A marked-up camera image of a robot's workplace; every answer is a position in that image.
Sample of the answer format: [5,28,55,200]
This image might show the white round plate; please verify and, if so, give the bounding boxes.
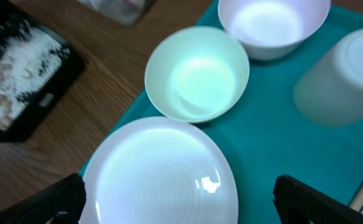
[80,116,238,224]

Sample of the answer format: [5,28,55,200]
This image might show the white bowl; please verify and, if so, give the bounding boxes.
[218,0,331,61]
[144,26,250,123]

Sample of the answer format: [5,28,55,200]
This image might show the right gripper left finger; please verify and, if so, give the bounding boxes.
[0,173,87,224]

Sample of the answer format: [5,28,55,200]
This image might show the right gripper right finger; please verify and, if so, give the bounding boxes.
[273,175,363,224]

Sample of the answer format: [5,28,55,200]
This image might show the clear plastic bin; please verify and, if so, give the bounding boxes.
[78,0,155,26]

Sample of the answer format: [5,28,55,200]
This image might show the white paper cup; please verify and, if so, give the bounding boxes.
[293,29,363,128]

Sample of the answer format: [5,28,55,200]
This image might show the rice food scraps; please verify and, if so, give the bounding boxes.
[0,28,62,131]

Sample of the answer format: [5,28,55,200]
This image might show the black plastic tray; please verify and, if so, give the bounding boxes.
[0,0,85,142]

